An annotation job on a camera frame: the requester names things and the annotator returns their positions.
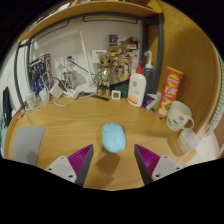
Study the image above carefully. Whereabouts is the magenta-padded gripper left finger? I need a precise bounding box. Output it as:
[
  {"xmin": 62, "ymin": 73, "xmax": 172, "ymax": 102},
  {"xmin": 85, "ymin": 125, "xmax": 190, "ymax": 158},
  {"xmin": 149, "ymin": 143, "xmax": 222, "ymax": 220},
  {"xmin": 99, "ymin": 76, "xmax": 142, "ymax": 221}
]
[{"xmin": 44, "ymin": 143, "xmax": 94, "ymax": 187}]

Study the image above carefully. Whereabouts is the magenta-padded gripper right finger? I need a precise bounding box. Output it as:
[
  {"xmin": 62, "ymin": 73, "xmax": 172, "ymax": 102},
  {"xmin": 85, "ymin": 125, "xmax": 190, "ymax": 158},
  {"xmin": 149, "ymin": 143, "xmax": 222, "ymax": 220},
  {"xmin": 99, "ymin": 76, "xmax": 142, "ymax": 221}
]
[{"xmin": 133, "ymin": 143, "xmax": 183, "ymax": 186}]

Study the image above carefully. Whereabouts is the light blue computer mouse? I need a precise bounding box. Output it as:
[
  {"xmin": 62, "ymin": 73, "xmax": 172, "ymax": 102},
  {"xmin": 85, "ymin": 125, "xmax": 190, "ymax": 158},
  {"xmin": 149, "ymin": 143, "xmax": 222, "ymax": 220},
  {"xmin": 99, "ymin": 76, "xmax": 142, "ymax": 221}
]
[{"xmin": 101, "ymin": 122, "xmax": 127, "ymax": 154}]

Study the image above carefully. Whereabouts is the grey mouse pad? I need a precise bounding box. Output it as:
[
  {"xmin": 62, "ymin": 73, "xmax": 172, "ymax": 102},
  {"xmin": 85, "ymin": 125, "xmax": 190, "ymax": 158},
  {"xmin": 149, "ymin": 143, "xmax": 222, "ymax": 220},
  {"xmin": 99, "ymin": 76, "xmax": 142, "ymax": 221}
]
[{"xmin": 10, "ymin": 125, "xmax": 47, "ymax": 167}]

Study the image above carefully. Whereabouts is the clear plastic container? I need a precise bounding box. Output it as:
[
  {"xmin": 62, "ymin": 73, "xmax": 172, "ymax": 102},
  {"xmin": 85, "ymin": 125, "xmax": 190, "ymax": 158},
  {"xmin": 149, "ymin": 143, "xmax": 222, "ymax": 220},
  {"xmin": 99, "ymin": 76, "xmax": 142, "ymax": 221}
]
[{"xmin": 176, "ymin": 128, "xmax": 201, "ymax": 154}]

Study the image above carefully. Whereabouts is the white mug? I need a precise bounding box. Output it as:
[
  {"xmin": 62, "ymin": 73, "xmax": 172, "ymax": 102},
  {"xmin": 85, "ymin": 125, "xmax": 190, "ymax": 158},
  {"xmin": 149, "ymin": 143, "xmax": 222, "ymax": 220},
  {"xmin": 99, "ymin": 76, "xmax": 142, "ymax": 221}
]
[{"xmin": 165, "ymin": 100, "xmax": 195, "ymax": 132}]

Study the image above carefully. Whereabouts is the small blue box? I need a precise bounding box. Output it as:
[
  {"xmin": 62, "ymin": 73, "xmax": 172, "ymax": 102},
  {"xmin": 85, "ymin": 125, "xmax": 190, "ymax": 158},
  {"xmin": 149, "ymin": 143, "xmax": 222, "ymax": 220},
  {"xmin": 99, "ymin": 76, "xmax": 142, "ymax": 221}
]
[{"xmin": 142, "ymin": 93, "xmax": 163, "ymax": 111}]

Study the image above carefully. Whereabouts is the clear plastic jar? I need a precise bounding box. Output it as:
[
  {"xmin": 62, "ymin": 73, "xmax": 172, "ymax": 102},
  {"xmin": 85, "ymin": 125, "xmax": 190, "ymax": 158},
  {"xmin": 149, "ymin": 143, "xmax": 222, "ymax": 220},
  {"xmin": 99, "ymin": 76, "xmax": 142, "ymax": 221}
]
[{"xmin": 25, "ymin": 92, "xmax": 38, "ymax": 107}]

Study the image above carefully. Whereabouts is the white power strip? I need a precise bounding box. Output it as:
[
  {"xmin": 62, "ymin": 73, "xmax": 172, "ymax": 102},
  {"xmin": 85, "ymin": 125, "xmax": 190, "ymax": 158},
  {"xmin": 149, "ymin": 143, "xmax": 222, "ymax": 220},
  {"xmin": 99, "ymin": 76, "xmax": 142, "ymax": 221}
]
[{"xmin": 64, "ymin": 90, "xmax": 81, "ymax": 99}]

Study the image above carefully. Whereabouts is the red chips can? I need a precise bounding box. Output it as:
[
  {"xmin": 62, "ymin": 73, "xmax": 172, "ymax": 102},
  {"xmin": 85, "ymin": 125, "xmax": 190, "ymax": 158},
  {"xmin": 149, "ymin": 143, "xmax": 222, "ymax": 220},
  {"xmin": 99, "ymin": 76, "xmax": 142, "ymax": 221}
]
[{"xmin": 155, "ymin": 66, "xmax": 184, "ymax": 118}]

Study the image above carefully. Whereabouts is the white lotion bottle red cap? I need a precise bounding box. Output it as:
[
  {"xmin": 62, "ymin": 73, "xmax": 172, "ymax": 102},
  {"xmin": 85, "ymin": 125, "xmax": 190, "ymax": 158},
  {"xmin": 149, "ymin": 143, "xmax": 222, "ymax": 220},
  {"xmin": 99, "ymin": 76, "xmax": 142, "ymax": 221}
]
[{"xmin": 127, "ymin": 60, "xmax": 148, "ymax": 108}]

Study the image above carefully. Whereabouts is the white desk lamp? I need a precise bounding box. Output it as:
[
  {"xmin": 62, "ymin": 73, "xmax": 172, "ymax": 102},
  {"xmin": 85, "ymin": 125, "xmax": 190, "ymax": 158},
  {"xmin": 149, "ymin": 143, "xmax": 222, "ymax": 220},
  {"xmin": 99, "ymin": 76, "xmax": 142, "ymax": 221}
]
[{"xmin": 31, "ymin": 29, "xmax": 98, "ymax": 95}]

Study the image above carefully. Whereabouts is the small white cube clock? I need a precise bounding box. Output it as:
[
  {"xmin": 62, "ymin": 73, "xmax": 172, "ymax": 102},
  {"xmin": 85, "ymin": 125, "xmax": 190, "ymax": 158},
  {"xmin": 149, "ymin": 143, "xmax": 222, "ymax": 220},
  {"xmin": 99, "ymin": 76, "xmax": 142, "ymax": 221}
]
[{"xmin": 111, "ymin": 89, "xmax": 122, "ymax": 100}]

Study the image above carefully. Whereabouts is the blue robot model kit box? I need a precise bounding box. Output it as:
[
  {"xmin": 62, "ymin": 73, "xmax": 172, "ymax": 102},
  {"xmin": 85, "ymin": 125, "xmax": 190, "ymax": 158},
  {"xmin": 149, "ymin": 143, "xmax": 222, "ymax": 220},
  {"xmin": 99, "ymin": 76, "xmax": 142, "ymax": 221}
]
[{"xmin": 27, "ymin": 53, "xmax": 53, "ymax": 98}]

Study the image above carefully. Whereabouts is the blue spray bottle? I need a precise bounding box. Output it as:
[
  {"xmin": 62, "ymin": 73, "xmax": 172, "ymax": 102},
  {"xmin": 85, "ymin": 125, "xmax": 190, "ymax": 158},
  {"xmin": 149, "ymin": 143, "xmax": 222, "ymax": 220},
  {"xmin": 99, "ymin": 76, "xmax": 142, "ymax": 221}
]
[{"xmin": 142, "ymin": 50, "xmax": 157, "ymax": 94}]

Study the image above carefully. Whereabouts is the brown tree figurine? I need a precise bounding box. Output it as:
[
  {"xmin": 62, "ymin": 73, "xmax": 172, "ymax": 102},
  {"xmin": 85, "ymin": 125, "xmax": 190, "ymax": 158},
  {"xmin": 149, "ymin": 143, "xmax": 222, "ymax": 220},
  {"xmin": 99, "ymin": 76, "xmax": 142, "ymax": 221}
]
[{"xmin": 94, "ymin": 52, "xmax": 118, "ymax": 98}]

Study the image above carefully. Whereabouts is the wooden shelf unit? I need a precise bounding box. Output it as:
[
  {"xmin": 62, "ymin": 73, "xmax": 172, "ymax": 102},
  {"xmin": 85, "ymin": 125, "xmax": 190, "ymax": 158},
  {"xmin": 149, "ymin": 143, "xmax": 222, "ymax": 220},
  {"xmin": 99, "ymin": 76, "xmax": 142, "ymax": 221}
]
[{"xmin": 18, "ymin": 0, "xmax": 164, "ymax": 43}]

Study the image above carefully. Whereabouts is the white cable bundle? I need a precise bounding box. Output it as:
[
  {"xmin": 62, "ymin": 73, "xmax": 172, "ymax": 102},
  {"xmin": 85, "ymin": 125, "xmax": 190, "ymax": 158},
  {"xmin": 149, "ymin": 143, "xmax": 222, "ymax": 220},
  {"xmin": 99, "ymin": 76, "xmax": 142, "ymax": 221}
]
[{"xmin": 24, "ymin": 71, "xmax": 98, "ymax": 113}]

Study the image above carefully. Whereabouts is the white wall socket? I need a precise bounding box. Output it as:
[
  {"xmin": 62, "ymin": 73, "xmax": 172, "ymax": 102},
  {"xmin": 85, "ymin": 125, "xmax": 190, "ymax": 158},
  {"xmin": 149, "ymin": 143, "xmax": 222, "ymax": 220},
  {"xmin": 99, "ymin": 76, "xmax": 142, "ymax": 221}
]
[{"xmin": 53, "ymin": 57, "xmax": 65, "ymax": 71}]

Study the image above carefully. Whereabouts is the black plug with cable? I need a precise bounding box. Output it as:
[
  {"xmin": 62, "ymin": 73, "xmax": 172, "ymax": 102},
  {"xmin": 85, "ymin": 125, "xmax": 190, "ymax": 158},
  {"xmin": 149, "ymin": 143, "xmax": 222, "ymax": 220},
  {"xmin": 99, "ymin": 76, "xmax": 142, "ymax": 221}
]
[{"xmin": 66, "ymin": 55, "xmax": 90, "ymax": 74}]

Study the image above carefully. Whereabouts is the grey metal desk frame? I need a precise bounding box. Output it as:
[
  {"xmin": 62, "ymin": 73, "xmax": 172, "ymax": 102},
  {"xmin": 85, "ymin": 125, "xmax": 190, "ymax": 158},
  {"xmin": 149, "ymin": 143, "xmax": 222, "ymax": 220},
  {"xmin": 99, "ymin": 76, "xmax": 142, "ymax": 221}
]
[{"xmin": 13, "ymin": 9, "xmax": 166, "ymax": 111}]

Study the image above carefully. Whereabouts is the white wall switch box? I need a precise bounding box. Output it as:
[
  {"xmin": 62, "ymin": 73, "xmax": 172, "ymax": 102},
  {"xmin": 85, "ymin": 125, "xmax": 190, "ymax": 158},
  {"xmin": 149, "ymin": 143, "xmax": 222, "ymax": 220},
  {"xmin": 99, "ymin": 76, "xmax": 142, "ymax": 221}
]
[{"xmin": 91, "ymin": 49, "xmax": 108, "ymax": 64}]

